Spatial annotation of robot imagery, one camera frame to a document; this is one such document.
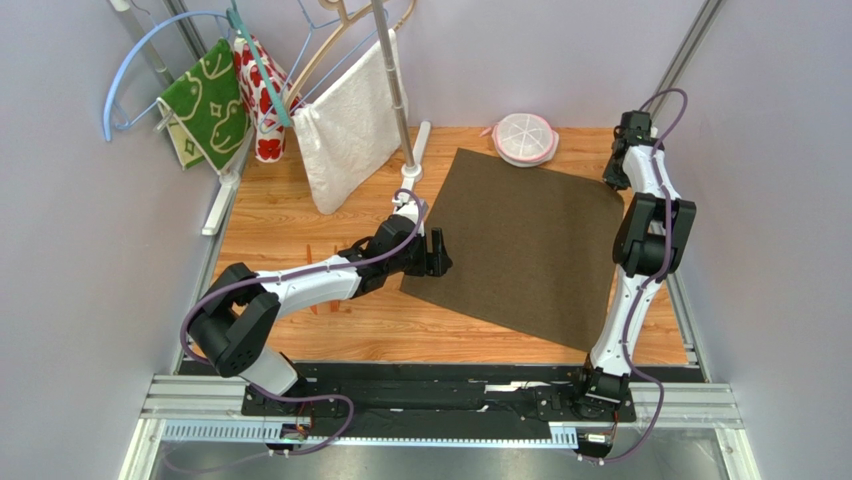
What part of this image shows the brown cloth napkin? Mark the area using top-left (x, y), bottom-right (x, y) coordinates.
top-left (401, 149), bottom-right (624, 351)

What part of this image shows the orange plastic knife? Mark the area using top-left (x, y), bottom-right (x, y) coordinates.
top-left (306, 244), bottom-right (318, 315)

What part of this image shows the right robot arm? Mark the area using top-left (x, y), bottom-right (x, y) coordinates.
top-left (574, 110), bottom-right (697, 419)

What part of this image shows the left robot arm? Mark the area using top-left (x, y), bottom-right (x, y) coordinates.
top-left (182, 214), bottom-right (453, 396)

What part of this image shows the metal drying rack stand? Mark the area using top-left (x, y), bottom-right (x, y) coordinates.
top-left (370, 0), bottom-right (432, 198)

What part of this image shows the white pink lidded container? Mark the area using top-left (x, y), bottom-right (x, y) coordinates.
top-left (490, 113), bottom-right (559, 168)

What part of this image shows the red white patterned cloth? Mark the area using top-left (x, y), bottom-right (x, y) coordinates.
top-left (232, 37), bottom-right (292, 163)

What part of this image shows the green patterned towel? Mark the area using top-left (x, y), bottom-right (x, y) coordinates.
top-left (156, 38), bottom-right (251, 172)

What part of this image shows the beige wooden hanger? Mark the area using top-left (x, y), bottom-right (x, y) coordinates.
top-left (285, 0), bottom-right (388, 105)

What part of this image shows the teal hanger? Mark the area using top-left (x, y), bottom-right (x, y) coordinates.
top-left (226, 0), bottom-right (292, 133)

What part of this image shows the light blue hanger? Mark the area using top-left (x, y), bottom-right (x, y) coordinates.
top-left (101, 1), bottom-right (234, 143)

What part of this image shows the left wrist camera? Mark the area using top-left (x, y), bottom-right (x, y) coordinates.
top-left (394, 199), bottom-right (429, 235)

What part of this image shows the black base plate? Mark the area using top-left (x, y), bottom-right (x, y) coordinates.
top-left (237, 362), bottom-right (648, 441)

